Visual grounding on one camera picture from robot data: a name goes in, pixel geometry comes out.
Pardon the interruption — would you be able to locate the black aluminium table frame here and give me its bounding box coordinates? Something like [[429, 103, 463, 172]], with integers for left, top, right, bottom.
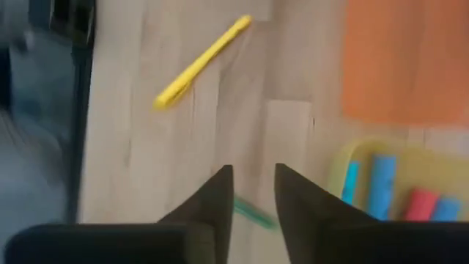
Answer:
[[64, 0, 99, 225]]

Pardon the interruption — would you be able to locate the pink highlighter marker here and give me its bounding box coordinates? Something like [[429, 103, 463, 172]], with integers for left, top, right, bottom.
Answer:
[[402, 187, 440, 222]]

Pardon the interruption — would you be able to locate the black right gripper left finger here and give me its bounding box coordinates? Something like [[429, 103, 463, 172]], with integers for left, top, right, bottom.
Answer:
[[4, 164, 235, 264]]

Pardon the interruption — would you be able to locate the orange translucent plastic bin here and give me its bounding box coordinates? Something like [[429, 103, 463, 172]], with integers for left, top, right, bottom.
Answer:
[[340, 0, 469, 128]]

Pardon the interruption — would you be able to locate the green marker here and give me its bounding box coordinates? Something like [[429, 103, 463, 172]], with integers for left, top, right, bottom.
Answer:
[[233, 196, 280, 231]]

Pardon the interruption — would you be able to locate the yellow highlighter pen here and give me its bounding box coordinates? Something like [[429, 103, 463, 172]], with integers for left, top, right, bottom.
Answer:
[[152, 14, 254, 111]]

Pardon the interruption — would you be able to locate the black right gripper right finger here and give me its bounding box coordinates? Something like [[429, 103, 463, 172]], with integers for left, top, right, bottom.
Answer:
[[274, 163, 469, 264]]

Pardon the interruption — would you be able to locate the yellow translucent plastic bin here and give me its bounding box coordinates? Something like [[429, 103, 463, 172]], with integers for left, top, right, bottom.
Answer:
[[327, 136, 469, 223]]

